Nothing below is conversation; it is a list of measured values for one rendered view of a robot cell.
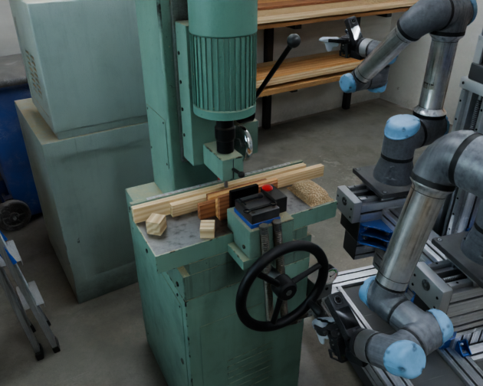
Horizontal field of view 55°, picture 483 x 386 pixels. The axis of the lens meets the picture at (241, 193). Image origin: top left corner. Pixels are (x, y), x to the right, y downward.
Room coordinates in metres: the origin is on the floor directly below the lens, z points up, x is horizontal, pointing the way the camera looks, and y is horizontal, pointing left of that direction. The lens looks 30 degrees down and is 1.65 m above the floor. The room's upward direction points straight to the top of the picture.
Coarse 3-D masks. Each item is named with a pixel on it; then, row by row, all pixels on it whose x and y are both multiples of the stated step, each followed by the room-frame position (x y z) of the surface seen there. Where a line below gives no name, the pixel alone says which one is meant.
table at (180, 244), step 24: (288, 192) 1.30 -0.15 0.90; (168, 216) 1.16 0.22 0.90; (192, 216) 1.16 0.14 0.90; (312, 216) 1.21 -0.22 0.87; (144, 240) 1.05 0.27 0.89; (168, 240) 1.04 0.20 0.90; (192, 240) 1.04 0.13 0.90; (216, 240) 1.05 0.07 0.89; (168, 264) 0.98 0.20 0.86; (240, 264) 1.00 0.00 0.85
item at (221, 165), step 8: (208, 144) 1.30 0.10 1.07; (216, 144) 1.30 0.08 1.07; (208, 152) 1.28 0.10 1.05; (216, 152) 1.24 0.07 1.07; (232, 152) 1.24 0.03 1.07; (208, 160) 1.28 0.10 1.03; (216, 160) 1.22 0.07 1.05; (224, 160) 1.19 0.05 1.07; (232, 160) 1.21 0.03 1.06; (240, 160) 1.22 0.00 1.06; (216, 168) 1.23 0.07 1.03; (224, 168) 1.19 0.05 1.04; (240, 168) 1.22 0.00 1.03; (224, 176) 1.19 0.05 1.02; (232, 176) 1.21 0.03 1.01
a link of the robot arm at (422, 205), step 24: (432, 144) 0.90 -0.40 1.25; (456, 144) 0.85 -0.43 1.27; (432, 168) 0.86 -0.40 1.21; (432, 192) 0.86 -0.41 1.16; (408, 216) 0.87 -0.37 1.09; (432, 216) 0.85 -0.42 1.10; (408, 240) 0.85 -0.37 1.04; (384, 264) 0.86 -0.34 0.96; (408, 264) 0.83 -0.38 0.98; (360, 288) 0.88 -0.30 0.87; (384, 288) 0.83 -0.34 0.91; (384, 312) 0.80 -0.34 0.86
